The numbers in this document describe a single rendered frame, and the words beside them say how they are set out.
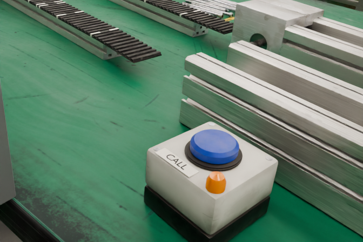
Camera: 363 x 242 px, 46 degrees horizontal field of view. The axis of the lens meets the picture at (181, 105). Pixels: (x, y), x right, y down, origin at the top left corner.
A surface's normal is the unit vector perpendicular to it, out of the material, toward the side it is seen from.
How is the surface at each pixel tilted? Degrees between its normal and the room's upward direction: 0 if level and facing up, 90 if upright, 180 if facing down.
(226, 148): 3
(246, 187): 90
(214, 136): 2
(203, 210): 90
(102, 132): 0
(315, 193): 90
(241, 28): 90
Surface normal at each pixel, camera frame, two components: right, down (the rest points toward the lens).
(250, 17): -0.72, 0.29
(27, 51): 0.08, -0.87
